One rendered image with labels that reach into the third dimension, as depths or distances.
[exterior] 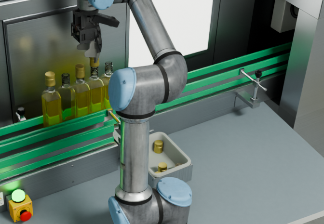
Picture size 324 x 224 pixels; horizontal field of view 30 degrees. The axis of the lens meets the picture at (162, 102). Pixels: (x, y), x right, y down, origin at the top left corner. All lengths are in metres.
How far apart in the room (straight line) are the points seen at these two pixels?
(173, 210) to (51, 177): 0.51
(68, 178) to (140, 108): 0.65
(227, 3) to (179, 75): 0.99
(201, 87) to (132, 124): 0.85
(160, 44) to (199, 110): 0.80
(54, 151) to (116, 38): 0.52
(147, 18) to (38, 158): 0.64
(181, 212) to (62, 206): 0.49
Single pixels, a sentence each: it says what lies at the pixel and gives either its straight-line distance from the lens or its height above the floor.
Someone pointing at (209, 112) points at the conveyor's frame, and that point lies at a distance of 2.61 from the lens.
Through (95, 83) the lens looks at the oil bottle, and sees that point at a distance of 2.24.
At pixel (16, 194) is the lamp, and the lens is 2.14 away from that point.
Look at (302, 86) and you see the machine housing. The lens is 2.66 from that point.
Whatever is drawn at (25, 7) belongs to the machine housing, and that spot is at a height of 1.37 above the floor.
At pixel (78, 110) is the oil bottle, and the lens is 2.26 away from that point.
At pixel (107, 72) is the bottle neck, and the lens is 2.25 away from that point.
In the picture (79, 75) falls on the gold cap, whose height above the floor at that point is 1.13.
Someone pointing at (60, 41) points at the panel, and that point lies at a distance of 2.26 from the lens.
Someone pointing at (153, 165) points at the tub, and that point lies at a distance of 2.35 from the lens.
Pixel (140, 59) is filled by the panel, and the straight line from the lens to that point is 2.49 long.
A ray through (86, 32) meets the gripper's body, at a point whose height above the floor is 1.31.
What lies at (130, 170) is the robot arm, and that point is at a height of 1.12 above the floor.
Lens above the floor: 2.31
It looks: 35 degrees down
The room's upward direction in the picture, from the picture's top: 4 degrees clockwise
